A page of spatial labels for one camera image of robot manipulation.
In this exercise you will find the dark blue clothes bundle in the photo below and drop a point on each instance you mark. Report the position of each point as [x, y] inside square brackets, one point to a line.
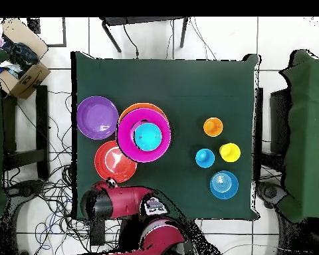
[21, 53]

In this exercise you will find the orange cup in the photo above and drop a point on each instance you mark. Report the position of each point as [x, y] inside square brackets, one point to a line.
[213, 127]

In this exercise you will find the large pink bowl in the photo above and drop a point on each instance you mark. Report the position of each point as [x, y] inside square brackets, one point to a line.
[127, 143]

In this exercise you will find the red bowl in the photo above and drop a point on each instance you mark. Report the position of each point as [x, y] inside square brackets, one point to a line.
[103, 170]

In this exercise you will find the yellow cup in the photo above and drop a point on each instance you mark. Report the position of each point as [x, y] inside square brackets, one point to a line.
[230, 152]

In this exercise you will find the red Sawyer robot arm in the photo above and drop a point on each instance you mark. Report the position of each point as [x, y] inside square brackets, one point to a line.
[122, 202]

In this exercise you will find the dark green tablecloth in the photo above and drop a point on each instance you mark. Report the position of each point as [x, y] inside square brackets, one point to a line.
[148, 79]

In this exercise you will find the black metal frame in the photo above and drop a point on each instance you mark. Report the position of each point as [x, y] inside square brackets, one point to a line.
[42, 119]

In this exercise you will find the large orange bowl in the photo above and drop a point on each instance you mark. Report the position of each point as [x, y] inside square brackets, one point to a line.
[138, 105]

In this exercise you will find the purple bowl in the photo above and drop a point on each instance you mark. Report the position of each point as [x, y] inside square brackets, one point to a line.
[97, 118]

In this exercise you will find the light blue cup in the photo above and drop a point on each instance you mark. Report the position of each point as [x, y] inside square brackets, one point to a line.
[205, 158]

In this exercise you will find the black floor equipment with knob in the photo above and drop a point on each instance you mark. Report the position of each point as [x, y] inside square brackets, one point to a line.
[29, 187]

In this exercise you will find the black metal stand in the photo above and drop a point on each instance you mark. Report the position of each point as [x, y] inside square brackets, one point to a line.
[138, 20]

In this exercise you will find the cardboard box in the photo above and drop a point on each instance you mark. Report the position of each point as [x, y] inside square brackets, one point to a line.
[29, 79]

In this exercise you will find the light blue ribbed bowl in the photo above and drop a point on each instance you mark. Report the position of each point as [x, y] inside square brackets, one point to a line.
[148, 136]

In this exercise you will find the light blue shallow bowl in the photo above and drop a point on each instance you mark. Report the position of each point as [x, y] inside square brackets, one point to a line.
[223, 190]

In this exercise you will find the black power strip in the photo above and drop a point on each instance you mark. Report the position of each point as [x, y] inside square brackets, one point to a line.
[97, 233]

